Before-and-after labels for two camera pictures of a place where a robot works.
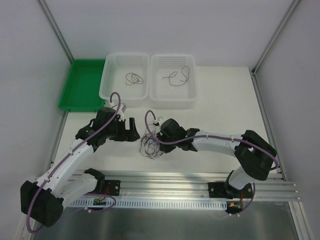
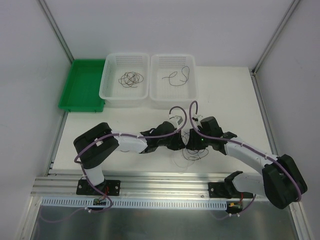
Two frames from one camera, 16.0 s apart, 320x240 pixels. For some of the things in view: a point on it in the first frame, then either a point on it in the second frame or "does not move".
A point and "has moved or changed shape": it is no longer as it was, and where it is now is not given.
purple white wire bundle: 150,143 has moved or changed shape
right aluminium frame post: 275,36 does not move
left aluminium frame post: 56,30 does not move
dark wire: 176,71 does not move
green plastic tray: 81,91 does not move
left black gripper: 126,132 -> 178,142
